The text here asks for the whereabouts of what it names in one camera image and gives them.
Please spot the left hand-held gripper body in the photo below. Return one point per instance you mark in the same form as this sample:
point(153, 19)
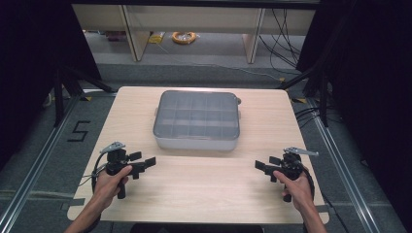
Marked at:
point(114, 160)

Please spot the white compartment box clear lid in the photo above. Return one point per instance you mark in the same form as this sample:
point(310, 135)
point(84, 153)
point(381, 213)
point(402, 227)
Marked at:
point(197, 119)

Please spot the aluminium floor rail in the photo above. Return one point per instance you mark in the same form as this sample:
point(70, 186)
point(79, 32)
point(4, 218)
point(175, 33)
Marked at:
point(35, 168)
point(343, 168)

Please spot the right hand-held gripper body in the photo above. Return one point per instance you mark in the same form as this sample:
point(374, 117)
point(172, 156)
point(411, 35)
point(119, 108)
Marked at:
point(292, 166)

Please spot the yellow packet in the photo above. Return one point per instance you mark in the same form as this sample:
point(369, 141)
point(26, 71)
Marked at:
point(156, 38)

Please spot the beige wooden desk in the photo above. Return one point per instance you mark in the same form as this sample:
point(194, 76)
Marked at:
point(194, 19)

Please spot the person's right hand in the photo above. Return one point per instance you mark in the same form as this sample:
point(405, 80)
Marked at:
point(296, 191)

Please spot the black curtain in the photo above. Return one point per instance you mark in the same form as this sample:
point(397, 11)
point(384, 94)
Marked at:
point(372, 81)
point(35, 64)

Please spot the black metal stand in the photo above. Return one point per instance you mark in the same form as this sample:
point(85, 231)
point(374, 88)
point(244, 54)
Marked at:
point(59, 97)
point(324, 97)

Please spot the yellow black floor tape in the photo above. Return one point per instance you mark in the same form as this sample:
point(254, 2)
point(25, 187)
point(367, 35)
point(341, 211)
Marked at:
point(86, 98)
point(299, 100)

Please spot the person's left hand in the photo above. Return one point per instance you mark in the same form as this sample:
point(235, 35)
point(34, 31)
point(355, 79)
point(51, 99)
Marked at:
point(108, 187)

